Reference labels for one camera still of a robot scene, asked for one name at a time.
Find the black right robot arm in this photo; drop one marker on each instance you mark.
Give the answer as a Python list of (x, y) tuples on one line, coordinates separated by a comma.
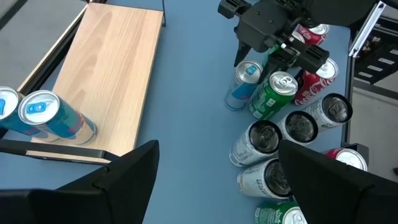
[(335, 11)]

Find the red Coca-Cola can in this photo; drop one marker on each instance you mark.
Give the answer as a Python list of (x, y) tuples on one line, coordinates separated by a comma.
[(311, 88), (351, 157), (314, 39)]

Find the white Celsius Arctic Vibe can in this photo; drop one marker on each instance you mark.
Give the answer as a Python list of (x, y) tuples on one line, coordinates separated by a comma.
[(315, 112)]

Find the green Sprite soda can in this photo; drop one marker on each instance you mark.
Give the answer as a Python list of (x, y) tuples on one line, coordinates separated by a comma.
[(270, 53), (270, 214), (267, 101)]

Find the silver aluminium extrusion bar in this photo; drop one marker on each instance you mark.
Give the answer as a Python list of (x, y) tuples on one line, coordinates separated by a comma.
[(367, 29)]

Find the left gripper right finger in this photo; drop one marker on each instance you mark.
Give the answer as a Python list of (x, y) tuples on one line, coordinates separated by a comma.
[(342, 199)]

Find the blue silver energy drink can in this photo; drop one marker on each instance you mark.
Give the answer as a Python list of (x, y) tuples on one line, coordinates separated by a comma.
[(241, 93), (7, 102), (62, 124)]

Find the white Celsius Tropical Vibe can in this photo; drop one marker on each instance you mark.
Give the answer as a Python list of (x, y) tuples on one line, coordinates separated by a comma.
[(300, 127)]

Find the white Celsius energy drink can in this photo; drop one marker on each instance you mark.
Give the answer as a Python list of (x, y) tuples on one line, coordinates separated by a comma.
[(252, 180), (242, 149)]

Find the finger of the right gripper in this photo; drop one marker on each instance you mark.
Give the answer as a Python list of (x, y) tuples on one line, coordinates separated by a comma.
[(242, 51), (284, 59)]

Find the wooden shelf black metal frame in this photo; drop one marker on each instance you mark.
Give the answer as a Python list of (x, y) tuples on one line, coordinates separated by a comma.
[(109, 77)]

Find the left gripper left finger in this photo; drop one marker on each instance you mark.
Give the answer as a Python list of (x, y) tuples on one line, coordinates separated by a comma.
[(118, 193)]

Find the blue table mat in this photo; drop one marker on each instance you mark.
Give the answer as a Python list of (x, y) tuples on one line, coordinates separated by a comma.
[(192, 93)]

